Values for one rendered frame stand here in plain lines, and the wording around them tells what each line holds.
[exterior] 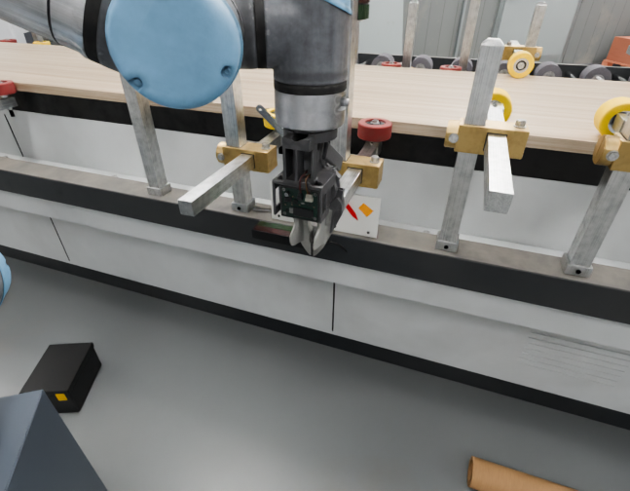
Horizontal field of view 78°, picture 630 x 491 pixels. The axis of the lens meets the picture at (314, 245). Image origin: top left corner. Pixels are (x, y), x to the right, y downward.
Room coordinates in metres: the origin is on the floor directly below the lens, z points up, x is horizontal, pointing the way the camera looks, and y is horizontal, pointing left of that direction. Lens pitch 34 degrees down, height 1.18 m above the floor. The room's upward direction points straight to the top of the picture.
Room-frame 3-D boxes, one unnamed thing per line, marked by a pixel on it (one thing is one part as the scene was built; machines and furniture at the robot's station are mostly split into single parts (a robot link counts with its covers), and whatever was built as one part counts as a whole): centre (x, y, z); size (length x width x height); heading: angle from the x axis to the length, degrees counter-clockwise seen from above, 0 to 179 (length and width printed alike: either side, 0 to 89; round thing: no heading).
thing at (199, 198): (0.82, 0.16, 0.84); 0.43 x 0.03 x 0.04; 160
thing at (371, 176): (0.79, -0.08, 0.84); 0.13 x 0.06 x 0.05; 70
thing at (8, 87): (1.35, 1.03, 0.85); 0.08 x 0.08 x 0.11
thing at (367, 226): (0.78, -0.02, 0.75); 0.26 x 0.01 x 0.10; 70
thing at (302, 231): (0.51, 0.02, 0.86); 0.06 x 0.03 x 0.09; 160
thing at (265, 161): (0.87, 0.16, 0.84); 0.13 x 0.06 x 0.05; 70
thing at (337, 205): (0.51, -0.02, 0.90); 0.05 x 0.02 x 0.09; 70
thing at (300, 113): (0.51, 0.00, 1.05); 0.10 x 0.09 x 0.05; 70
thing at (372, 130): (0.92, -0.14, 0.85); 0.08 x 0.08 x 0.11
